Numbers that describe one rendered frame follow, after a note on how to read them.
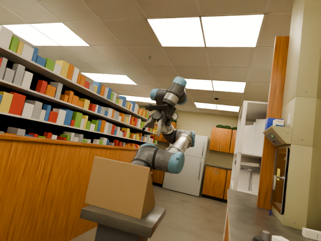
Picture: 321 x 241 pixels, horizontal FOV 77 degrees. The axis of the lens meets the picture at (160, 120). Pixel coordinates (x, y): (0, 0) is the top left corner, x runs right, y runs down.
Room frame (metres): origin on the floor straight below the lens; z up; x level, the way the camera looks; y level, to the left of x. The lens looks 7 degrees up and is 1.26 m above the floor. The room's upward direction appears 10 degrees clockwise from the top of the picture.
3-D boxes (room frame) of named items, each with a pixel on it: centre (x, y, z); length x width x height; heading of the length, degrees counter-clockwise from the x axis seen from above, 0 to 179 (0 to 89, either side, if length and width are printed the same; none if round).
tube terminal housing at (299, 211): (1.32, -0.97, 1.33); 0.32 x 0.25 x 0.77; 161
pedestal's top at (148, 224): (1.04, 0.08, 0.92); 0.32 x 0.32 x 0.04; 77
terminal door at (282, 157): (1.37, -0.84, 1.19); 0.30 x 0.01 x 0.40; 160
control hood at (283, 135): (1.38, -0.80, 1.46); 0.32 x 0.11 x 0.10; 161
